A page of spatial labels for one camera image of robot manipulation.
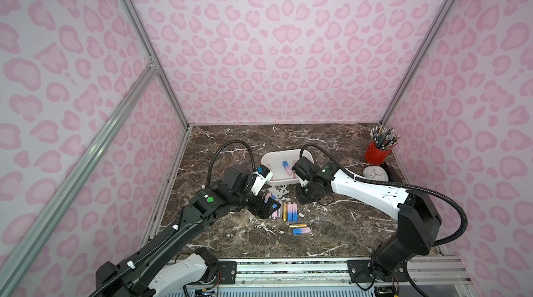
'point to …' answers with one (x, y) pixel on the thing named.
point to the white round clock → (375, 172)
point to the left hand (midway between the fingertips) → (272, 199)
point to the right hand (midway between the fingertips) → (301, 199)
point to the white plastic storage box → (281, 163)
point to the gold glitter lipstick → (284, 211)
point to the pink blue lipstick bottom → (300, 231)
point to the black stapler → (393, 175)
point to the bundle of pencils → (384, 137)
